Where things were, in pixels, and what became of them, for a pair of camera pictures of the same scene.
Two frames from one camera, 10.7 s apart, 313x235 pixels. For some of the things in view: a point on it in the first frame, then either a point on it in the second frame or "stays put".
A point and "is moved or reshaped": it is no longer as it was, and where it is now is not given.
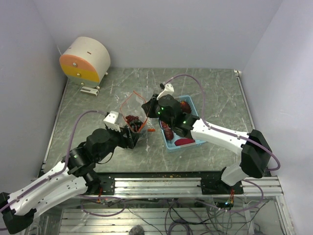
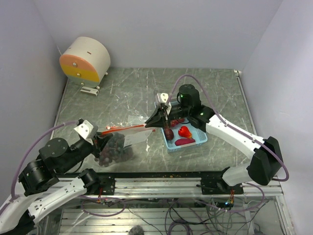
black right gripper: (150, 105) -> (160, 116)
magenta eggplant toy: (180, 141) stays put
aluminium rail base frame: (170, 203) stays put
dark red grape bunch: (130, 118) is moved or reshaped
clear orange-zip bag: (135, 116) is moved or reshaped
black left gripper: (129, 141) -> (99, 142)
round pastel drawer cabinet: (85, 62) stays put
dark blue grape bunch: (135, 125) -> (116, 142)
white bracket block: (89, 90) stays put
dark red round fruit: (168, 133) stays put
